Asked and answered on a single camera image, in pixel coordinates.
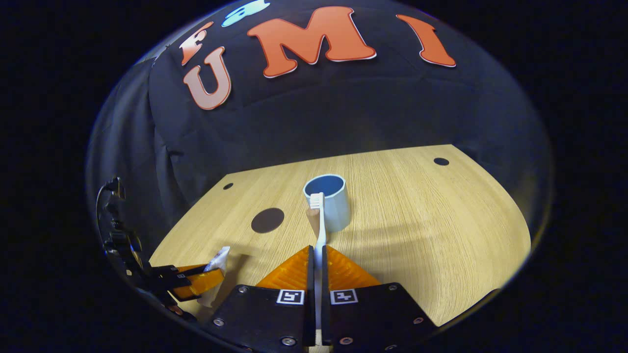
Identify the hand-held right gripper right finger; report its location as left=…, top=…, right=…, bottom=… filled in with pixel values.
left=321, top=245, right=440, bottom=353

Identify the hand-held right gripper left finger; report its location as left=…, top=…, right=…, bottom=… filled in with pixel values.
left=199, top=245, right=317, bottom=353

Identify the white toothpaste tube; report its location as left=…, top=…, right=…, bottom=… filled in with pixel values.
left=196, top=246, right=231, bottom=308

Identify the white toothbrush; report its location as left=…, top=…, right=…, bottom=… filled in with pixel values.
left=309, top=192, right=328, bottom=346

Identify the dark brown round coaster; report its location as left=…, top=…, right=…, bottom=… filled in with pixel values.
left=251, top=207, right=285, bottom=234

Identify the pale blue cup wooden handle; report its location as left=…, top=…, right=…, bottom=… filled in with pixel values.
left=303, top=174, right=351, bottom=233

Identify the black backdrop cloth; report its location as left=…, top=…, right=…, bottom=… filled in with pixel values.
left=86, top=0, right=552, bottom=246

